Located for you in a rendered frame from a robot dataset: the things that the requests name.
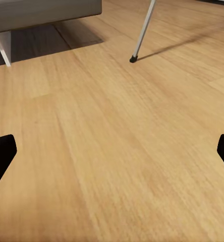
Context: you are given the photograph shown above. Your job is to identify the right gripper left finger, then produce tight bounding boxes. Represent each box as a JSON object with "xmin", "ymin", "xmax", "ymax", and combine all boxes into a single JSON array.
[{"xmin": 0, "ymin": 134, "xmax": 17, "ymax": 180}]

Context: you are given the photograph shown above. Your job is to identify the camera tripod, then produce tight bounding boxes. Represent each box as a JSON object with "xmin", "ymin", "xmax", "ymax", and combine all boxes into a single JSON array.
[{"xmin": 130, "ymin": 0, "xmax": 156, "ymax": 63}]

